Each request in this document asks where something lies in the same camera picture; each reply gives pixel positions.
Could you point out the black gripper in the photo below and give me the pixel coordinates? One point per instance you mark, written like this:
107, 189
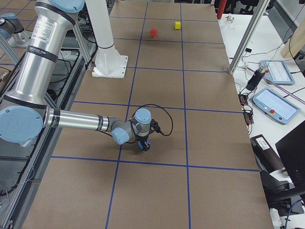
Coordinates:
142, 139

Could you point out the red cube block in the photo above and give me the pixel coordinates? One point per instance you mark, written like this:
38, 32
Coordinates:
153, 32

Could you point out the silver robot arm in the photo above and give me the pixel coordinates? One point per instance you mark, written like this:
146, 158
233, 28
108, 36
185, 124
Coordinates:
24, 111
10, 25

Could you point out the orange circuit board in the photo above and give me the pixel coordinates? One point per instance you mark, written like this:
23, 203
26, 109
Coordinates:
243, 99

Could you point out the black cylinder device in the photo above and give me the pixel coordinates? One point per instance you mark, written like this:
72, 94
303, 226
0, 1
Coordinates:
256, 78

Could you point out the black box device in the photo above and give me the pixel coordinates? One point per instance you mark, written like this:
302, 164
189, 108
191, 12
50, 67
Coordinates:
265, 154

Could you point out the yellow cube block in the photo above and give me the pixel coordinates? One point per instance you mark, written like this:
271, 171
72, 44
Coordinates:
177, 25

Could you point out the near teach pendant tablet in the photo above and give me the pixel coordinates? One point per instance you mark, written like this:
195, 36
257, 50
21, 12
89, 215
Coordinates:
275, 106

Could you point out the teach pendant tablet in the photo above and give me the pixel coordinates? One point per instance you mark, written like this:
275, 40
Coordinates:
275, 106
277, 72

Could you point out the black monitor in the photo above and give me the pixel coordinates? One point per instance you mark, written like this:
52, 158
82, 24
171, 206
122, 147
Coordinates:
291, 149

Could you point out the small white metal fitting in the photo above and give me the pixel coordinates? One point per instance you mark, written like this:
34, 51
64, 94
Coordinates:
229, 19

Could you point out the far teach pendant tablet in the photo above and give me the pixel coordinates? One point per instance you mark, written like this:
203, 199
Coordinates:
277, 72

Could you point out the red cylinder object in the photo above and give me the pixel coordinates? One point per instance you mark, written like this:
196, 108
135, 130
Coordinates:
221, 8

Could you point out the wooden board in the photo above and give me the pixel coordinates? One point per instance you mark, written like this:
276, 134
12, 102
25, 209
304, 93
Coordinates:
295, 43

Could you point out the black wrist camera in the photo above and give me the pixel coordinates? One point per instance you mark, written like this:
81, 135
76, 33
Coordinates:
154, 126

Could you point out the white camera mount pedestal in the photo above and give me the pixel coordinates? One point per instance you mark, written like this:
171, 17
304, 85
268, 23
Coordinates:
108, 62

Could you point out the aluminium frame post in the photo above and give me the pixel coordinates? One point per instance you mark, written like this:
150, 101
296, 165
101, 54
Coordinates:
256, 17

